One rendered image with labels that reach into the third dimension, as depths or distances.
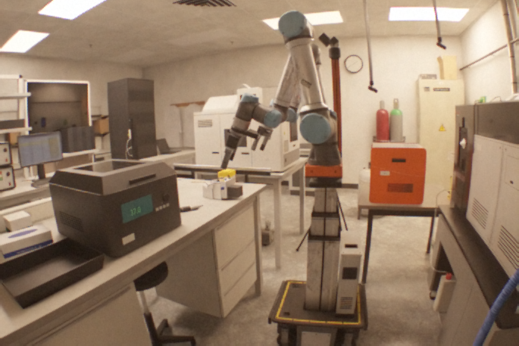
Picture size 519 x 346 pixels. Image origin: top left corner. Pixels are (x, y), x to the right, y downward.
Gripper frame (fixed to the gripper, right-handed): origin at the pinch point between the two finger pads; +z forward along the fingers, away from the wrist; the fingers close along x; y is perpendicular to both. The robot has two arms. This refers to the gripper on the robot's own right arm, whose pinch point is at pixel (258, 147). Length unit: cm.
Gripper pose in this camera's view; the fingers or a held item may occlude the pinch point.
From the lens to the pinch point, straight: 176.3
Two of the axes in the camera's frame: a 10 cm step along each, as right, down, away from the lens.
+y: 8.3, 4.1, -3.7
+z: -3.8, 9.1, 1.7
